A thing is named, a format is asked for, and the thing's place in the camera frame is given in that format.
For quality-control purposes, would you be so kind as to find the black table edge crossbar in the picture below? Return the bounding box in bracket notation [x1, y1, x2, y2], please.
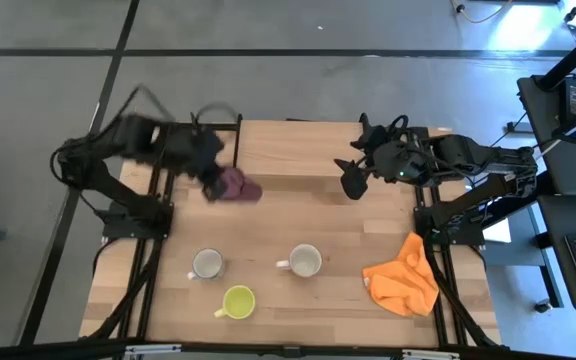
[0, 338, 576, 360]

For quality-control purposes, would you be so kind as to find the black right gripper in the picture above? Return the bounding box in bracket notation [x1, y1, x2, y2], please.
[333, 112, 432, 201]

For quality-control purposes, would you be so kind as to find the black slanted pole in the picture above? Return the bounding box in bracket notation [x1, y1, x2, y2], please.
[536, 18, 576, 93]

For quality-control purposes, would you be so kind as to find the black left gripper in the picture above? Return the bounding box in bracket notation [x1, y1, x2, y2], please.
[167, 124, 227, 203]

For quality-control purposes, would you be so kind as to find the yellow-green mug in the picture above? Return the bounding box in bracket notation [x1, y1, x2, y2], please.
[213, 284, 257, 321]

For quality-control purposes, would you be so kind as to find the yellow floor cable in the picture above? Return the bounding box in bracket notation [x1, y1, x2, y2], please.
[449, 0, 514, 25]

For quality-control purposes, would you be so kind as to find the purple plastic tumbler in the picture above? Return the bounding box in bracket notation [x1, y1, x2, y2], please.
[219, 167, 264, 204]

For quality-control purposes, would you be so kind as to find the white patterned mug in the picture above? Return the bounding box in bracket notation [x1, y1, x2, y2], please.
[186, 247, 226, 281]

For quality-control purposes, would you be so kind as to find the orange cloth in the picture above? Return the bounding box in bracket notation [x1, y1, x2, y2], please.
[361, 230, 441, 318]

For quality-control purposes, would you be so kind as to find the black desk with keyboard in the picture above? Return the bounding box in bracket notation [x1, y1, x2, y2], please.
[536, 193, 576, 314]

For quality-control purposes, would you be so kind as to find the black cable bundle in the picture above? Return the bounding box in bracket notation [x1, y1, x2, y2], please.
[421, 234, 499, 349]
[87, 238, 164, 341]

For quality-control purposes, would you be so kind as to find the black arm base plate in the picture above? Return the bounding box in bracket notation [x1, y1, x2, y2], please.
[101, 201, 175, 240]
[413, 205, 487, 246]

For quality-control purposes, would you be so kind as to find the black aluminium frame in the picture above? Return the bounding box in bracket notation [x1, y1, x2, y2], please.
[357, 112, 502, 349]
[80, 112, 244, 346]

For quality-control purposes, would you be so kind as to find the black desk with monitor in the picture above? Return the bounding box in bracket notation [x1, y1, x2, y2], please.
[516, 74, 576, 197]

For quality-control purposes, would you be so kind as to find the orange mug with white inside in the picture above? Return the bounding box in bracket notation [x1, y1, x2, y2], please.
[275, 243, 324, 279]

